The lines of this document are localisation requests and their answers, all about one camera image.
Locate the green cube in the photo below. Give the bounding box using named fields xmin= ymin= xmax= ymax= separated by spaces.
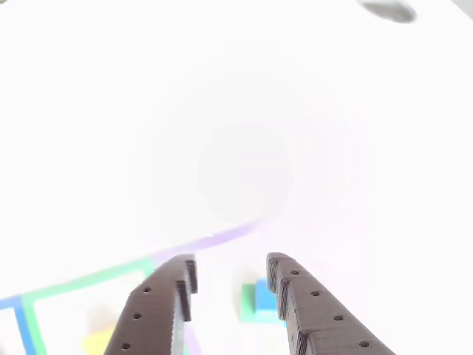
xmin=240 ymin=283 xmax=258 ymax=323

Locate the blue square frame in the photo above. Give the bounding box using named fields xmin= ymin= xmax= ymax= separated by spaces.
xmin=0 ymin=297 xmax=38 ymax=355

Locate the grey oval desk grommet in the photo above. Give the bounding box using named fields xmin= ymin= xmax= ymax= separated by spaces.
xmin=357 ymin=0 xmax=418 ymax=24

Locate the orange block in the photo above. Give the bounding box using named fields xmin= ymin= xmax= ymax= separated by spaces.
xmin=83 ymin=328 xmax=116 ymax=355

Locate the small blue cube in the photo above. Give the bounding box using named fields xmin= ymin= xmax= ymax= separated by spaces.
xmin=253 ymin=279 xmax=287 ymax=328

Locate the green square frame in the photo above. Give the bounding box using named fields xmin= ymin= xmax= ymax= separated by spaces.
xmin=21 ymin=258 xmax=155 ymax=355

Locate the purple square frame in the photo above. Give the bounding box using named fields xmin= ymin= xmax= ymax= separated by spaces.
xmin=153 ymin=217 xmax=267 ymax=355

